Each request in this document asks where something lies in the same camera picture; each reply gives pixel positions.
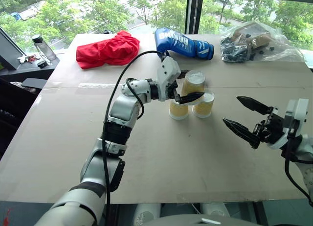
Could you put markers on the grey robot torso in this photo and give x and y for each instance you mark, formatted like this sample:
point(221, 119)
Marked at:
point(200, 221)

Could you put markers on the red cloth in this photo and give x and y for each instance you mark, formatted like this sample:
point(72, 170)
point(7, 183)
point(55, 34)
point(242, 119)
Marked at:
point(107, 50)

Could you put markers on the black side desk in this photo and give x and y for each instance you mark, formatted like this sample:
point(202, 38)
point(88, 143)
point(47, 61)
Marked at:
point(29, 68)

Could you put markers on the blue boxing glove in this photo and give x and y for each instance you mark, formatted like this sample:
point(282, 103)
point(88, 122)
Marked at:
point(183, 43)

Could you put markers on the red key bundle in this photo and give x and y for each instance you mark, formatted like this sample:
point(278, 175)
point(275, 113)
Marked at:
point(32, 57)

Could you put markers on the black chair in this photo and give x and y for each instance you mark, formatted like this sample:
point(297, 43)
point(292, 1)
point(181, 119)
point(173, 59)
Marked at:
point(17, 106)

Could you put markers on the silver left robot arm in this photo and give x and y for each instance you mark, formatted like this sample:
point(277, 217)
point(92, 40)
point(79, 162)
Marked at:
point(122, 113)

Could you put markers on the white rounded robot leg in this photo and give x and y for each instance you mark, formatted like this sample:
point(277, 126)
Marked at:
point(146, 214)
point(215, 209)

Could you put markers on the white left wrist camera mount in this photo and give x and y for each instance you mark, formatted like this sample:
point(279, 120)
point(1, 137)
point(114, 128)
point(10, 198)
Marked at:
point(168, 73)

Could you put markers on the clear plastic bag black parts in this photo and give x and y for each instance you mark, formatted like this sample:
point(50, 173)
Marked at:
point(264, 47)

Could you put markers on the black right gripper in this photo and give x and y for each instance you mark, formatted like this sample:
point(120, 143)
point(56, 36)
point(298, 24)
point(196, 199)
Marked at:
point(271, 127)

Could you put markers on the clear water bottle black cap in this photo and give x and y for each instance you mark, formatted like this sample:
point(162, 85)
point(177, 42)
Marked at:
point(44, 48)

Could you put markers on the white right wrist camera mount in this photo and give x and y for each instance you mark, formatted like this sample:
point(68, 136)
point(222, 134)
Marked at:
point(297, 113)

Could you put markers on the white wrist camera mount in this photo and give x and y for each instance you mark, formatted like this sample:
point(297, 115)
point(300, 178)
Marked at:
point(168, 73)
point(297, 113)

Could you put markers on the yellow paper cup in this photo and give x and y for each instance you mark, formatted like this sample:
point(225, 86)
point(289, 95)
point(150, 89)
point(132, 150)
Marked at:
point(204, 107)
point(193, 85)
point(179, 111)

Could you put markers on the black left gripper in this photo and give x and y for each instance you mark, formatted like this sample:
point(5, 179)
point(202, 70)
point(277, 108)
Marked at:
point(172, 92)

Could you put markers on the black window frame post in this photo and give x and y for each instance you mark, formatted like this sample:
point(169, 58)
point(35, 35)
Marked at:
point(194, 12)

